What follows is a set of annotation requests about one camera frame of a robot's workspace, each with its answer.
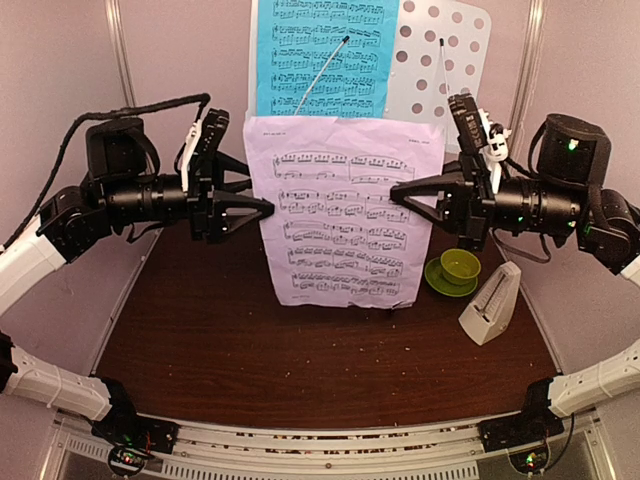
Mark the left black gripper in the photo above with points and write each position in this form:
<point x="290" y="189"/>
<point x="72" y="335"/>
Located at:
<point x="207" y="212"/>

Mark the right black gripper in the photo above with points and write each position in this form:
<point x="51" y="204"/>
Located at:
<point x="468" y="205"/>

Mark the lilac sheet music page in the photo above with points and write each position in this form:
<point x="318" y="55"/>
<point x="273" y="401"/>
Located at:
<point x="336" y="239"/>

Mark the white perforated music stand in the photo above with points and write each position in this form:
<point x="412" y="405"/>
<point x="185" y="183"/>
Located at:
<point x="440" y="49"/>

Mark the blue sheet music page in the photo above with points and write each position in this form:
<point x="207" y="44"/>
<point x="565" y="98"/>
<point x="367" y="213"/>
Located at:
<point x="324" y="58"/>

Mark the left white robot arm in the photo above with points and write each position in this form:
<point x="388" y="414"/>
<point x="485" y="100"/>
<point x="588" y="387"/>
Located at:
<point x="60" y="227"/>

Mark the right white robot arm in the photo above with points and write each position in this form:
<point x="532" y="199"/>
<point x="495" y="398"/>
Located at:
<point x="559" y="194"/>

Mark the green bowl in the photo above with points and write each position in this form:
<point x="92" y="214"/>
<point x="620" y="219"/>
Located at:
<point x="460" y="266"/>

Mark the green saucer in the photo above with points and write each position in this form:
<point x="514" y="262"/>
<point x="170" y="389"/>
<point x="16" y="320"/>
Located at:
<point x="434" y="276"/>

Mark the white metronome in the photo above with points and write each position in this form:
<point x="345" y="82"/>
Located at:
<point x="490" y="311"/>

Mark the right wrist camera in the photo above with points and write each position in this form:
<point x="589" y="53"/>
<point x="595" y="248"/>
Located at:
<point x="480" y="137"/>

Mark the right aluminium frame post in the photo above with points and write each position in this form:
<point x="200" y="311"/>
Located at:
<point x="513" y="50"/>

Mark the aluminium frame post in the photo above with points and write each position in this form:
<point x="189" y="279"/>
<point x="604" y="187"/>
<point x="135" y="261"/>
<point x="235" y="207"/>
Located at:
<point x="120" y="50"/>
<point x="513" y="50"/>

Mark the left aluminium frame post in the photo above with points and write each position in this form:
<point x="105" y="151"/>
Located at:
<point x="120" y="50"/>

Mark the front aluminium rail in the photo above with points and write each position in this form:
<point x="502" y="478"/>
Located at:
<point x="441" y="450"/>

